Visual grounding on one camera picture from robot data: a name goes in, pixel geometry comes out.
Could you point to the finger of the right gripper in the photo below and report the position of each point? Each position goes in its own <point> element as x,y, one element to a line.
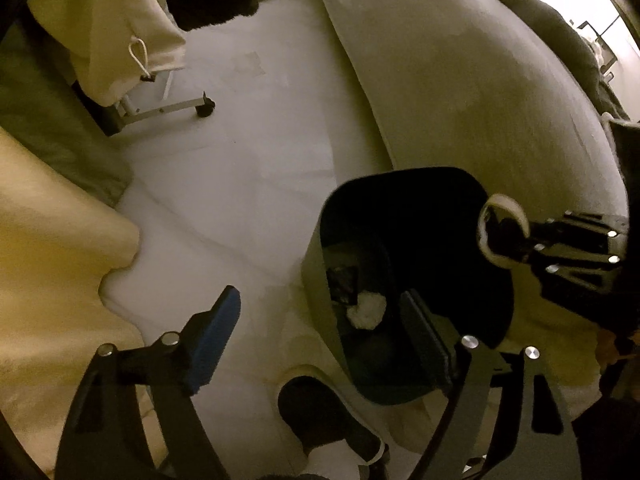
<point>589,287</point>
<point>594,234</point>

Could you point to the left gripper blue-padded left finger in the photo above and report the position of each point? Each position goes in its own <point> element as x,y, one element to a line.
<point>103,437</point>

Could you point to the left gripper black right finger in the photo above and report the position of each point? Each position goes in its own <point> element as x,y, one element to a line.
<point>532,437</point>

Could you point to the beige tape roll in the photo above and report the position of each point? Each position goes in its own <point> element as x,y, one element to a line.
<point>503,231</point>

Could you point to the white tissue ball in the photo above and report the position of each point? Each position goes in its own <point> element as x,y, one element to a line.
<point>368,312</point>

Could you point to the black plastic trash bin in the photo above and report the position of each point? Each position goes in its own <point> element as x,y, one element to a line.
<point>402,234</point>

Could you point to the dark grey fleece blanket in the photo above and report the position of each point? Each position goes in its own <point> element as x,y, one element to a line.
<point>563,40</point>

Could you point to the grey bed mattress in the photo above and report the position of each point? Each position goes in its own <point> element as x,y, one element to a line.
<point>467,83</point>

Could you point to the black slipper foot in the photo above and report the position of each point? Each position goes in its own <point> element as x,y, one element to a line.
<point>336,440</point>

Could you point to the white rolling clothes rack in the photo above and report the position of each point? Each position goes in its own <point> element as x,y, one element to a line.
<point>126,112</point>

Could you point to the olive green hanging coat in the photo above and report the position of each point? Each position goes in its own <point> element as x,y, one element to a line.
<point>41,111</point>

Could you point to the cream hanging jacket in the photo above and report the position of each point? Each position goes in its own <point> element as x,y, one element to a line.
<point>113,44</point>

